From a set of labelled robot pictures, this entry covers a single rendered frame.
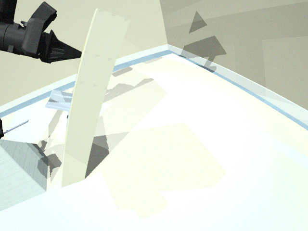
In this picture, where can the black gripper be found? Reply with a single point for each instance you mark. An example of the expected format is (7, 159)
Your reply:
(33, 42)

